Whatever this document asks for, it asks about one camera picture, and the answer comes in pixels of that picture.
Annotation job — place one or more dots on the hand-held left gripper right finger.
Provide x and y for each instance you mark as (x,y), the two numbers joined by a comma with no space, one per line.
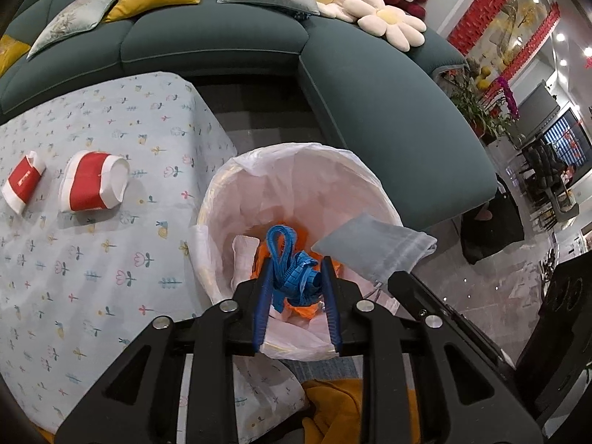
(333,314)

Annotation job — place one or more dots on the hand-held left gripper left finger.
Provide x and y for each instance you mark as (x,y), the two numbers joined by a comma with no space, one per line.
(261,314)

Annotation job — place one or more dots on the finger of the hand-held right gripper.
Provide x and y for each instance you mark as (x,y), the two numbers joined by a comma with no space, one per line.
(416,293)

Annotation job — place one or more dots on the orange plastic bag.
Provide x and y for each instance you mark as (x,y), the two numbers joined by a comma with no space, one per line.
(300,311)

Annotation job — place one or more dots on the grey translucent pouch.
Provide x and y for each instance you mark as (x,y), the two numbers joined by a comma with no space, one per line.
(370,245)

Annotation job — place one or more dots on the trash bin with white liner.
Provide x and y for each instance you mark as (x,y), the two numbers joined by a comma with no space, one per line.
(286,185)

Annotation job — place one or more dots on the large red white paper box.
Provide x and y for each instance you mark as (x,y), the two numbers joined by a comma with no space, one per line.
(90,180)

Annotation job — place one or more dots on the red white paper cup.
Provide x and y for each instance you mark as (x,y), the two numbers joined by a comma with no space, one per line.
(23,182)

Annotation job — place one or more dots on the yellow cloth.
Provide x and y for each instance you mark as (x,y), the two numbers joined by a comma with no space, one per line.
(333,407)

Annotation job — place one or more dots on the black bag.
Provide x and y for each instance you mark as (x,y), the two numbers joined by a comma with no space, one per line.
(499,231)

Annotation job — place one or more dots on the black dining chairs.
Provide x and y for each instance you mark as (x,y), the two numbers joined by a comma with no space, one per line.
(545,175)

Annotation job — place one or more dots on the teal sofa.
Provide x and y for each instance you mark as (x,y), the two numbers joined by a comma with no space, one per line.
(370,111)

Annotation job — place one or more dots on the potted orchid plants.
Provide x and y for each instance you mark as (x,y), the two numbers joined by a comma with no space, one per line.
(485,106)

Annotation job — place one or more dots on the grey screen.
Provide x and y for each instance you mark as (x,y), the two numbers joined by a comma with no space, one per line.
(539,111)

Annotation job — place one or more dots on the red wall decoration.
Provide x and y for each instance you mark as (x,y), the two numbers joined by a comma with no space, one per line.
(485,14)

